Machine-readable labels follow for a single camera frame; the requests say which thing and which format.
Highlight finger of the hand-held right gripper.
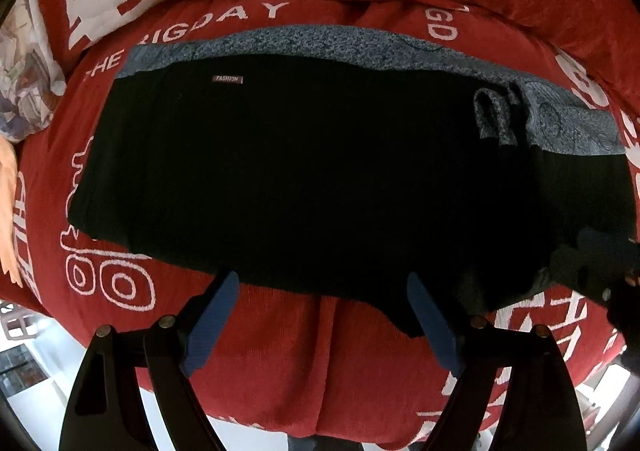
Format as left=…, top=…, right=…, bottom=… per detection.
left=572, top=227, right=640, bottom=303

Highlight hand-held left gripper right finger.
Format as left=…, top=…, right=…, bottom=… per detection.
left=406, top=272, right=583, bottom=451

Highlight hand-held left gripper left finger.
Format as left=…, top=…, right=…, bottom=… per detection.
left=59, top=271, right=241, bottom=451

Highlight black pants with grey trim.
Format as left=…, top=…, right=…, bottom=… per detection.
left=67, top=26, right=632, bottom=339

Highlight red printed blanket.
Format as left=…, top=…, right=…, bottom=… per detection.
left=0, top=0, right=640, bottom=451

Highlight person's legs in grey trousers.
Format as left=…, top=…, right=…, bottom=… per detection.
left=286, top=435, right=323, bottom=451

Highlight pale plastic crate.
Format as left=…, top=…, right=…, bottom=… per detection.
left=0, top=303, right=47, bottom=343

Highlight pale printed pillow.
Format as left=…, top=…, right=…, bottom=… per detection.
left=0, top=1, right=67, bottom=144

